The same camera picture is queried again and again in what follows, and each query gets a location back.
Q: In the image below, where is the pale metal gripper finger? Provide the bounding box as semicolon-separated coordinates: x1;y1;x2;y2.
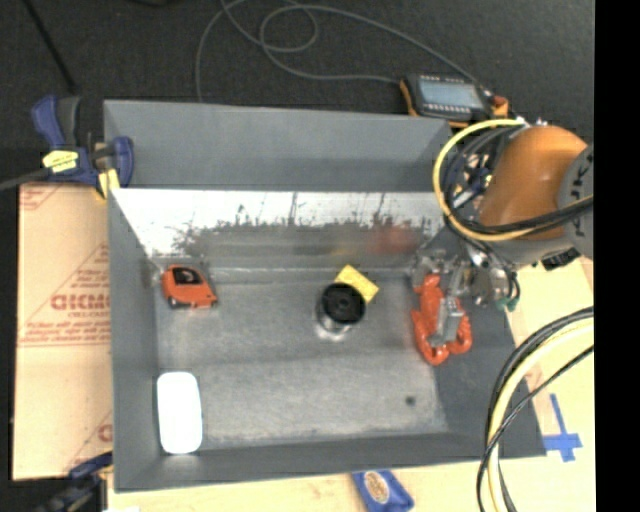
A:
431;299;452;352
448;297;466;346

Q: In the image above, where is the white oval computer mouse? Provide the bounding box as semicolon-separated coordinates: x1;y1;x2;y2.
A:
155;370;205;456

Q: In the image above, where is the yellow block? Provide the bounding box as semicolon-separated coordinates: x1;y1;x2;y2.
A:
333;264;380;304

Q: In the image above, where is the orange tape measure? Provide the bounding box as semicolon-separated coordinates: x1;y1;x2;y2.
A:
160;264;219;310

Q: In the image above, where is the grey metal bin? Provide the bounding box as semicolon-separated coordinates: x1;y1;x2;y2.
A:
102;98;547;492

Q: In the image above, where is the orange toy lobster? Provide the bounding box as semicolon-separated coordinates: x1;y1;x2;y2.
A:
410;273;474;367

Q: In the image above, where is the black cylinder on white bracket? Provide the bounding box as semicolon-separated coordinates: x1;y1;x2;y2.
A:
540;248;582;272

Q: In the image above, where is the brown cardboard board red print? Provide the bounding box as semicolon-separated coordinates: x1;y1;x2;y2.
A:
10;181;116;482

